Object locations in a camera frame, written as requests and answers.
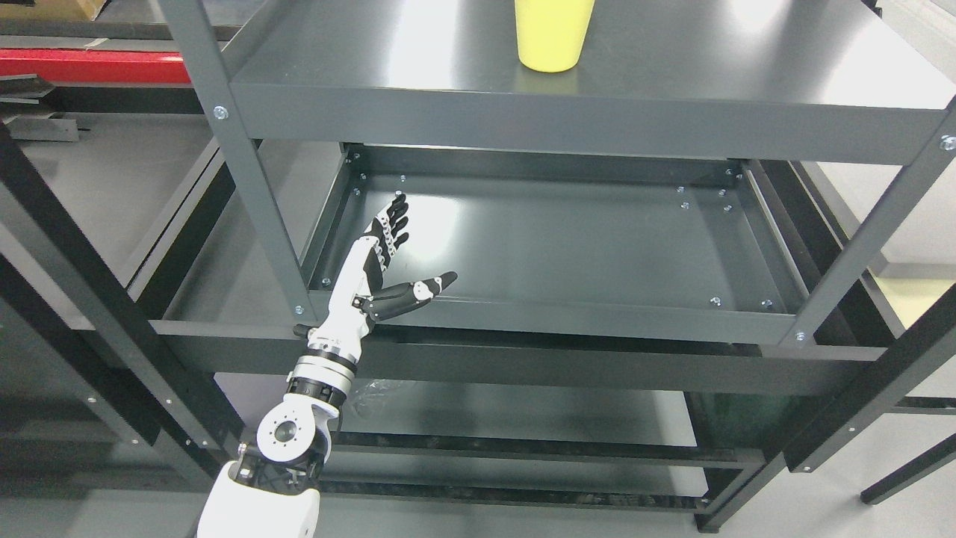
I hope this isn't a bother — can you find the dark grey metal shelf rack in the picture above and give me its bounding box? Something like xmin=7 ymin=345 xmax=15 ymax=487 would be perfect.
xmin=161 ymin=1 xmax=954 ymax=532

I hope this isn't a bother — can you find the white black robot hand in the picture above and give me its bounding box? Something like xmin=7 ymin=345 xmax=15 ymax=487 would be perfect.
xmin=296 ymin=191 xmax=458 ymax=371

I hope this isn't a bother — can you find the red metal beam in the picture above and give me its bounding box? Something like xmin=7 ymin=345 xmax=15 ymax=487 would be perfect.
xmin=1 ymin=49 xmax=191 ymax=85

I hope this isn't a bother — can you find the black metal shelf rack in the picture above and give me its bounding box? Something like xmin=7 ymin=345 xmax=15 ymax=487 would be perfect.
xmin=2 ymin=129 xmax=242 ymax=492

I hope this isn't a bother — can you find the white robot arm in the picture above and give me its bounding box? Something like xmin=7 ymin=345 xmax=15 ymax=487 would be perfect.
xmin=196 ymin=347 xmax=359 ymax=537

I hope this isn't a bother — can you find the yellow plastic cup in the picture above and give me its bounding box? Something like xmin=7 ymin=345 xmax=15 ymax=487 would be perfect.
xmin=513 ymin=1 xmax=595 ymax=72

